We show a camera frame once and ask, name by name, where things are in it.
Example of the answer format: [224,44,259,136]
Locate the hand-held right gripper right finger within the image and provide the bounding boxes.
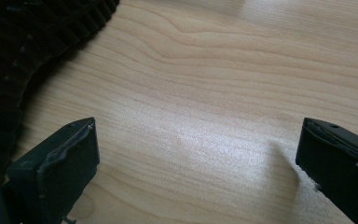
[295,117,358,224]

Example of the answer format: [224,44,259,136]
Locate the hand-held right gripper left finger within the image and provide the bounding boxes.
[2,117,101,224]

